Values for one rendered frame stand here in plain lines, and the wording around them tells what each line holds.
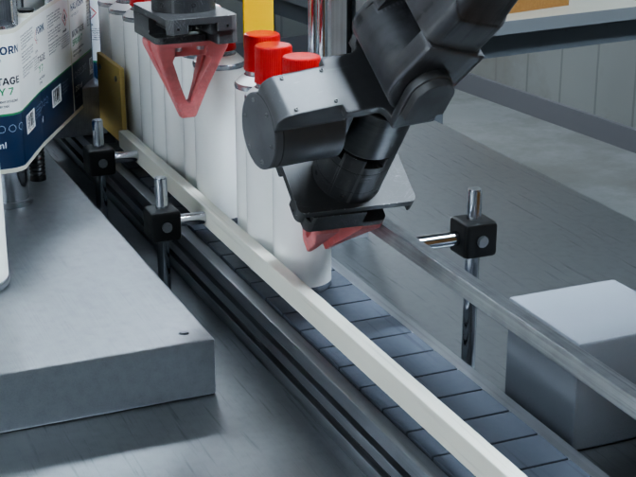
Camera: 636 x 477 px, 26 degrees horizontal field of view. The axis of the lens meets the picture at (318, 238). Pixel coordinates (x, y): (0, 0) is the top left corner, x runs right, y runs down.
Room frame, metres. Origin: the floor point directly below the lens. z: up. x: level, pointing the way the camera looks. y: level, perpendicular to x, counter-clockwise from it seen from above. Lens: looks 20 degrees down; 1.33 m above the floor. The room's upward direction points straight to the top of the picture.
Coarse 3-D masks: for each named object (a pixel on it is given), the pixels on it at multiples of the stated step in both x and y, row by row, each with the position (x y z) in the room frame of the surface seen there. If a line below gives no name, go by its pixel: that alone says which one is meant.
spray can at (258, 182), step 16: (256, 48) 1.17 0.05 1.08; (272, 48) 1.17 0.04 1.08; (288, 48) 1.17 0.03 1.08; (256, 64) 1.17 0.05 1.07; (272, 64) 1.16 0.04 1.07; (256, 80) 1.17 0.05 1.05; (256, 176) 1.16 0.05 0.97; (272, 176) 1.16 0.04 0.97; (256, 192) 1.16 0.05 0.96; (272, 192) 1.16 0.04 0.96; (256, 208) 1.16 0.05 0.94; (272, 208) 1.16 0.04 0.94; (256, 224) 1.16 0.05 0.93; (272, 224) 1.16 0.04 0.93; (256, 240) 1.16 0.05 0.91; (272, 240) 1.16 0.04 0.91
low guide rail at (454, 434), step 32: (160, 160) 1.40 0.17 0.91; (192, 192) 1.29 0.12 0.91; (224, 224) 1.20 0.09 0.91; (256, 256) 1.12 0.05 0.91; (288, 288) 1.05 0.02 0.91; (320, 320) 0.99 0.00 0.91; (352, 352) 0.94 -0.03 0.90; (384, 352) 0.91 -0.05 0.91; (384, 384) 0.89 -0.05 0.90; (416, 384) 0.86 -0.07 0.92; (416, 416) 0.84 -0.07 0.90; (448, 416) 0.81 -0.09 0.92; (448, 448) 0.80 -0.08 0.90; (480, 448) 0.77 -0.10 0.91
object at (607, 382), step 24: (384, 240) 1.05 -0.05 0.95; (408, 240) 1.02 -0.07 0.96; (432, 264) 0.98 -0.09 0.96; (456, 288) 0.94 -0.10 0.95; (480, 288) 0.92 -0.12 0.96; (504, 312) 0.88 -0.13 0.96; (528, 336) 0.85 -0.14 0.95; (552, 336) 0.83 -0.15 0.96; (552, 360) 0.82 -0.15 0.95; (576, 360) 0.80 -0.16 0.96; (600, 384) 0.77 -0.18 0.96; (624, 384) 0.76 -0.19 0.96; (624, 408) 0.75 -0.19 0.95
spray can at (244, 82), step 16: (256, 32) 1.23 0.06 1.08; (272, 32) 1.23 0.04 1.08; (240, 80) 1.22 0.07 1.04; (240, 96) 1.21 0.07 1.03; (240, 112) 1.22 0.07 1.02; (240, 128) 1.22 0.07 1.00; (240, 144) 1.22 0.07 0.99; (240, 160) 1.22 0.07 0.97; (240, 176) 1.22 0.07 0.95; (240, 192) 1.22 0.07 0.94; (240, 208) 1.22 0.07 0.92; (240, 224) 1.22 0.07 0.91
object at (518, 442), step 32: (224, 256) 1.20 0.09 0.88; (256, 288) 1.13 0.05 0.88; (352, 288) 1.13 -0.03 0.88; (288, 320) 1.06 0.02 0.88; (352, 320) 1.05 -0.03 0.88; (384, 320) 1.05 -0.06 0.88; (320, 352) 0.99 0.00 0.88; (416, 352) 0.99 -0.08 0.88; (352, 384) 0.94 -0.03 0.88; (448, 384) 0.93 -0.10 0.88; (480, 416) 0.88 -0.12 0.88; (512, 416) 0.88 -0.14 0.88; (512, 448) 0.83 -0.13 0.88; (544, 448) 0.83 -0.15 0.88
